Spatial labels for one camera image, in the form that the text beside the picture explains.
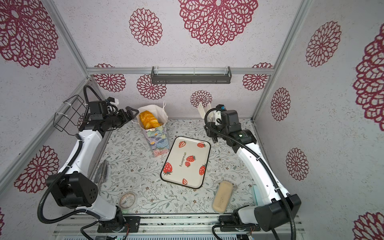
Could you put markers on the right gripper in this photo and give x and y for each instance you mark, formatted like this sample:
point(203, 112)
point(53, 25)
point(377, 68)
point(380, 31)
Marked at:
point(214, 132)

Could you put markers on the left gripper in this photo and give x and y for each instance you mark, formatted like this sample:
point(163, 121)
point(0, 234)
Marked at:
point(125, 118)

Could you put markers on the white slotted spatula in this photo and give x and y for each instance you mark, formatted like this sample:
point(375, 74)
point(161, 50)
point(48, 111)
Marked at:
point(203, 110)

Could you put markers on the long twisted bread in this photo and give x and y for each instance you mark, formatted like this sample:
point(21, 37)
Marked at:
point(148, 120)

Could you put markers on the floral paper bag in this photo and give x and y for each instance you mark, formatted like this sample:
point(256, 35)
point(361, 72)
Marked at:
point(156, 137)

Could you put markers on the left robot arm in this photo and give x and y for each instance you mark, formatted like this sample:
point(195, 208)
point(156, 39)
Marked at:
point(71, 187)

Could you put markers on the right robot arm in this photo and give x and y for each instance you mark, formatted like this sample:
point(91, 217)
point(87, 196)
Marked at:
point(278, 206)

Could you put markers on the beige oblong bread loaf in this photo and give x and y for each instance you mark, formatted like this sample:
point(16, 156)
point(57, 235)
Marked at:
point(222, 197)

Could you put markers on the black rimmed white tray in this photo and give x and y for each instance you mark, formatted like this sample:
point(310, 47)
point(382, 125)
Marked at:
point(186, 163)

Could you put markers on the metal tongs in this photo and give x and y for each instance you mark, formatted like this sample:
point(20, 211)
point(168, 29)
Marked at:
point(101, 174)

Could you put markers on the clear tape roll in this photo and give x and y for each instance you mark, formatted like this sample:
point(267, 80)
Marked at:
point(127, 200)

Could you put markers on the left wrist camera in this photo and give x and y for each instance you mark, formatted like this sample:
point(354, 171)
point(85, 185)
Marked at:
point(97, 108)

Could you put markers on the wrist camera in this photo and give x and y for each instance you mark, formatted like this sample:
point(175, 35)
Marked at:
point(230, 121)
point(97, 108)

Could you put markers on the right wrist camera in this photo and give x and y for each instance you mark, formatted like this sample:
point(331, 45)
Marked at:
point(230, 121)

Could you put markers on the black wire wall basket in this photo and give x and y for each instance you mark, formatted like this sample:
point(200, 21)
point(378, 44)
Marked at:
point(71, 117)

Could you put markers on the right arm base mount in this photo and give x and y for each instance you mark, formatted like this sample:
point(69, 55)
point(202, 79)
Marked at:
point(228, 224)

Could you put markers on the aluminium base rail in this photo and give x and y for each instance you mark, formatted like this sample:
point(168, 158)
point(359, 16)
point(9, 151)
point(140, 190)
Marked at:
point(172, 227)

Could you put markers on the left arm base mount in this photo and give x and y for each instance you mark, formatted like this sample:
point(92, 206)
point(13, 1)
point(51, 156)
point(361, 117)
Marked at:
point(128, 224)

